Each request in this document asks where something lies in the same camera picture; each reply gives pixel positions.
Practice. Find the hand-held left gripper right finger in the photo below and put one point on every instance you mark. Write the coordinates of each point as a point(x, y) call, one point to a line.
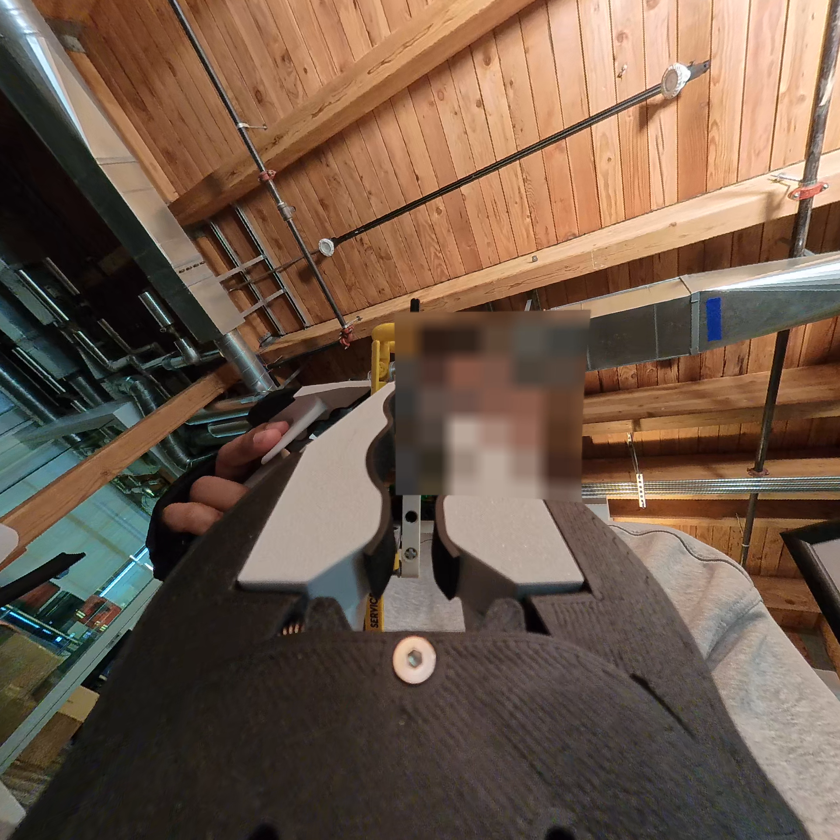
point(512, 544)

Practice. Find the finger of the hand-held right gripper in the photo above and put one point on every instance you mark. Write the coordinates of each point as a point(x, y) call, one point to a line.
point(312, 396)

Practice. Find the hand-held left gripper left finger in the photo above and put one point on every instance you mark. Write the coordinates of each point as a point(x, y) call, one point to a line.
point(315, 512)

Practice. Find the person's right hand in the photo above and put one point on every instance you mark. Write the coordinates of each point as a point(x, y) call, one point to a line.
point(197, 499)

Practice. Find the bundle of metal pipes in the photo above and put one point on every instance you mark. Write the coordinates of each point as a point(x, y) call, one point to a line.
point(149, 303)

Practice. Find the metal strut channel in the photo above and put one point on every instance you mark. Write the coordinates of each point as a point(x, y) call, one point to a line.
point(709, 487)

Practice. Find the black angled bar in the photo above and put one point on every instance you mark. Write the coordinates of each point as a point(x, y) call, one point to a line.
point(39, 569)

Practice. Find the blue tape strip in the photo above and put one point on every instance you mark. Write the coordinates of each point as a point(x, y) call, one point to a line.
point(714, 319)

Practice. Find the black rod with round plates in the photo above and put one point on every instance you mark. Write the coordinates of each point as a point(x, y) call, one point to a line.
point(505, 162)

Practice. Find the cardboard box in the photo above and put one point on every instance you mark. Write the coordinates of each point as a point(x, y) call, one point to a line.
point(79, 703)

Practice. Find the black framed picture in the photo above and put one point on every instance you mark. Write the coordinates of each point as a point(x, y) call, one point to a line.
point(823, 558)

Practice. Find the dark sprinkler pipe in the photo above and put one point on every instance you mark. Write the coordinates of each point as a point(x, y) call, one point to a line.
point(216, 83)

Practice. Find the thick metal pipe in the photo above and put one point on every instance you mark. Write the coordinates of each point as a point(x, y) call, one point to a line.
point(817, 98)

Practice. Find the round spiral metal duct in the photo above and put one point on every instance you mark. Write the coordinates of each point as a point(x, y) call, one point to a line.
point(246, 361)

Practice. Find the large silver air duct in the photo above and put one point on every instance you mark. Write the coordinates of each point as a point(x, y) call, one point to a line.
point(144, 203)

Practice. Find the rectangular metal air duct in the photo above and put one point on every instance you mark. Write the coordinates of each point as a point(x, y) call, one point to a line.
point(643, 334)

